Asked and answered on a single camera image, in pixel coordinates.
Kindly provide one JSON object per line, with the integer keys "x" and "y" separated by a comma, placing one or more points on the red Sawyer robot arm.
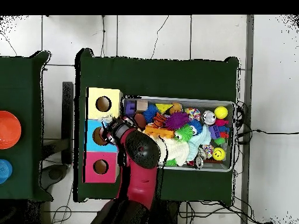
{"x": 140, "y": 182}

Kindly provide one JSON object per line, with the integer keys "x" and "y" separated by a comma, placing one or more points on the wooden box with three holes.
{"x": 91, "y": 100}

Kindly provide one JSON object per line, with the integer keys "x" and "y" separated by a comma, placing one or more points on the shallow clear mesh bin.
{"x": 230, "y": 161}

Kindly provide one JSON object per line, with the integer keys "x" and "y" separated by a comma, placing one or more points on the blue spiky ball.
{"x": 150, "y": 113}

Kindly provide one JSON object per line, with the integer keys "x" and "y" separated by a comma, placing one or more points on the orange toy building block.
{"x": 161, "y": 133}

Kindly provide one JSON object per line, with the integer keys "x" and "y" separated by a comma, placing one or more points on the purple toy block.
{"x": 130, "y": 108}

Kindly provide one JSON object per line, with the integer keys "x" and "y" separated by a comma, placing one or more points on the purple spiky ball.
{"x": 177, "y": 120}

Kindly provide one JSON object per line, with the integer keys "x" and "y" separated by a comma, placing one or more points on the green spiky ball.
{"x": 183, "y": 133}

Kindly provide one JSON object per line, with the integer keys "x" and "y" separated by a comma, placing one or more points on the cream knitted cloth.
{"x": 180, "y": 148}

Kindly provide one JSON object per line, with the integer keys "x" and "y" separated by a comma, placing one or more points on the dark green table cloth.
{"x": 28, "y": 93}
{"x": 163, "y": 74}

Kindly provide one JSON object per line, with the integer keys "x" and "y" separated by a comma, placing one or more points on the plain yellow ball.
{"x": 221, "y": 112}

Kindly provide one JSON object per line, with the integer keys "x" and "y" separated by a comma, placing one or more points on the yellow smiley face ball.
{"x": 218, "y": 153}

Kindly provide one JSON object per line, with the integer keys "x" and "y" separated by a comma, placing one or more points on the orange round disc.
{"x": 8, "y": 129}

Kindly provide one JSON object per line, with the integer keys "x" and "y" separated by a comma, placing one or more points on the blue round disc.
{"x": 4, "y": 171}

